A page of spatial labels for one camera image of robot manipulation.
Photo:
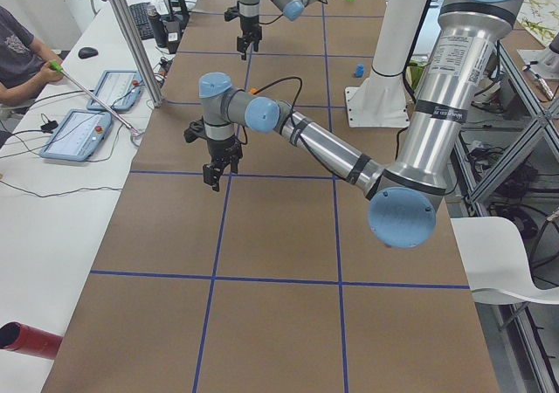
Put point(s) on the black computer mouse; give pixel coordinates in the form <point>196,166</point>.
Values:
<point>87,52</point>

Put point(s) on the teach pendant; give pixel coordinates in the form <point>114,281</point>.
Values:
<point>119,89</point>
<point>78,136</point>

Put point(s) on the far teach pendant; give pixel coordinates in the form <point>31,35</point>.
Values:
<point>119,89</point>

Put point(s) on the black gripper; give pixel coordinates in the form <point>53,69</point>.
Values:
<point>220,148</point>
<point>249,27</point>

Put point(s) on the black keyboard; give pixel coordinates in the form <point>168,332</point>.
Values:
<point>139,15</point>

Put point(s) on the metal stick green handle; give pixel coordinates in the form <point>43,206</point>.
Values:
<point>135,134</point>

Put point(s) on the white pedestal base plate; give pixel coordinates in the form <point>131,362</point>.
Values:
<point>376,109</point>

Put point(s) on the white pedestal column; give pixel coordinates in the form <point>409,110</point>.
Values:
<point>399,31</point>

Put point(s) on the red cylinder tube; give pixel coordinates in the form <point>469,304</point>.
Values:
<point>23,339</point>

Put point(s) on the near teach pendant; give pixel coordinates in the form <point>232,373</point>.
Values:
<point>78,136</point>

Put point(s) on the aluminium frame post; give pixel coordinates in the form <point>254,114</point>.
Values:
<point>135,45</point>

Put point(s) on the seated person grey shirt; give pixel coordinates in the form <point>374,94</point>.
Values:
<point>25,62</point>

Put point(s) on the small blue block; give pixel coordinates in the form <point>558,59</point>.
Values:
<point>359,71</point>

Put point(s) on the white plastic chair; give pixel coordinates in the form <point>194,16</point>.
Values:
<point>496,263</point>

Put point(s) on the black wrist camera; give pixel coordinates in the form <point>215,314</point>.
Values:
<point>231,13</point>
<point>195,130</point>

